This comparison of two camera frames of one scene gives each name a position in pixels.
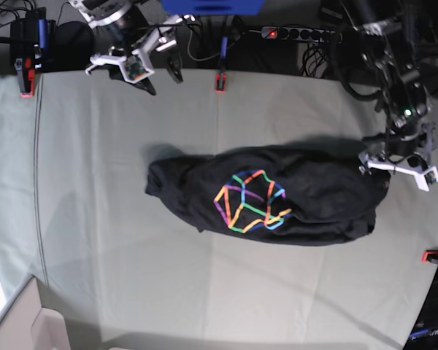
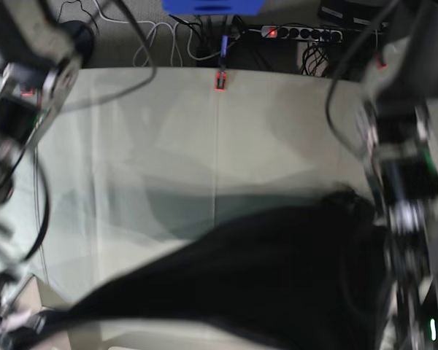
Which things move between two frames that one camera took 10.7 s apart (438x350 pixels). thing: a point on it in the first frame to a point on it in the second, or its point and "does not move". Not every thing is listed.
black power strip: (301, 34) does not move
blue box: (213, 7) does not move
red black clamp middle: (220, 82) does not move
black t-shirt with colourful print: (289, 195) to (306, 277)
